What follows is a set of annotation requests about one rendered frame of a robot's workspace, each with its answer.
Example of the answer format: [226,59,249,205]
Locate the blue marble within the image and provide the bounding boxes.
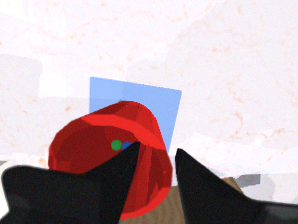
[122,142,131,150]

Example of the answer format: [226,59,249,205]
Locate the green marble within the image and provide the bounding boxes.
[111,140,122,151]

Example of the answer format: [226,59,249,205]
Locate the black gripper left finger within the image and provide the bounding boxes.
[1,141,140,224]

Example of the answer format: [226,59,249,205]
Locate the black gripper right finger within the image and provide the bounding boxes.
[175,148,298,224]

